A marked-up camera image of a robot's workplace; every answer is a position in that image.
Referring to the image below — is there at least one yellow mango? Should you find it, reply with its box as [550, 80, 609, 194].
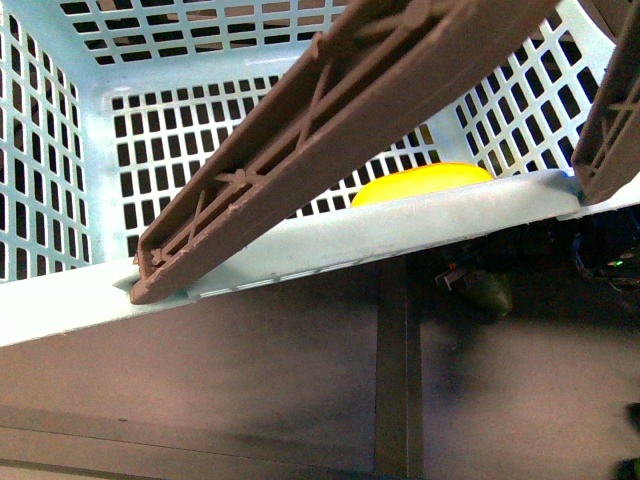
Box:
[351, 162, 494, 208]

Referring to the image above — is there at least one dark green avocado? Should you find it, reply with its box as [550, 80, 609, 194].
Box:
[454, 269, 513, 317]

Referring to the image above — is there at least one brown basket handle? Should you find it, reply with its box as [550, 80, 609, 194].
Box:
[571, 1, 639, 206]
[129, 1, 554, 305]

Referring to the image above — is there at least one light blue plastic basket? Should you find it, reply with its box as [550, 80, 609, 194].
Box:
[1, 1, 628, 346]

